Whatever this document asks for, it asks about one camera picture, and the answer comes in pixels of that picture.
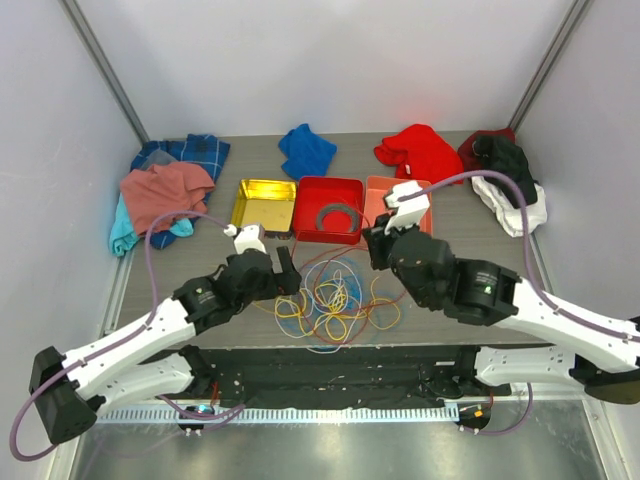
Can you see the dark red cloth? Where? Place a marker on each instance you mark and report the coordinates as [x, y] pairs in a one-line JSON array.
[[466, 153]]

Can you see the left corner aluminium post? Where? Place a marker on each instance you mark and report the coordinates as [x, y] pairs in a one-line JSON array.
[[92, 45]]

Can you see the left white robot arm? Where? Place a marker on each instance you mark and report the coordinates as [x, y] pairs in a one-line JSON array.
[[72, 389]]

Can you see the white slotted cable duct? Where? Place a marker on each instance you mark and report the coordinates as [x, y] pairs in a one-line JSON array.
[[164, 414]]

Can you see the salmon pink cloth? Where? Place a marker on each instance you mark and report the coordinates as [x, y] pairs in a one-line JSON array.
[[162, 190]]

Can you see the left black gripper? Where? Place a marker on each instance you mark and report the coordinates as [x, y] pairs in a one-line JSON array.
[[290, 277]]

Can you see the white cloth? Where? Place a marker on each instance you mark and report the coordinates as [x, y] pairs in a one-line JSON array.
[[508, 215]]

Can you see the blue plaid cloth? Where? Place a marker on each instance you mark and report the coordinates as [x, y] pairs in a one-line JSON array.
[[206, 151]]

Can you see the right corner aluminium post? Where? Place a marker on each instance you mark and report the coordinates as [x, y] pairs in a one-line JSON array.
[[577, 12]]

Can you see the red square box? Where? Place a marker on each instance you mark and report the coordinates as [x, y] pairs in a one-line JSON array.
[[329, 210]]

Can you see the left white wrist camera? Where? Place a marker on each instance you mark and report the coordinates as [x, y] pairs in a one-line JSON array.
[[249, 237]]

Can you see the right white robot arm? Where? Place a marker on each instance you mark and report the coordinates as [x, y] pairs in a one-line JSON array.
[[586, 349]]

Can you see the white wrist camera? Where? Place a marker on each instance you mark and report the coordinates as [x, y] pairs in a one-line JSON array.
[[407, 204], [249, 237]]

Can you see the gold metal tin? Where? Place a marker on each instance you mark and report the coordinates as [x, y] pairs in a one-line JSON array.
[[270, 203]]

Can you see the corner aluminium post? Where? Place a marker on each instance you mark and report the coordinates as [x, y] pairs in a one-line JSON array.
[[92, 45], [577, 12]]

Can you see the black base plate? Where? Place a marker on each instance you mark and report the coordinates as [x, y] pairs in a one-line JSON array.
[[386, 377]]

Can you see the light blue cloth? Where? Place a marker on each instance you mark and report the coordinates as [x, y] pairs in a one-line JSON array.
[[123, 237]]

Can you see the salmon pink square box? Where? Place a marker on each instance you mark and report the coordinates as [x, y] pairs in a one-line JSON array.
[[374, 206]]

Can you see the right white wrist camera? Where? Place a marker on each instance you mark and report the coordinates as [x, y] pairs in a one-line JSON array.
[[407, 204]]

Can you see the black cloth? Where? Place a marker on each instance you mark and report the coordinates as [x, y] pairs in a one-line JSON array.
[[498, 153]]

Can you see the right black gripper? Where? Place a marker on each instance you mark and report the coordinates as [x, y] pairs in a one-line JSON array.
[[378, 241]]

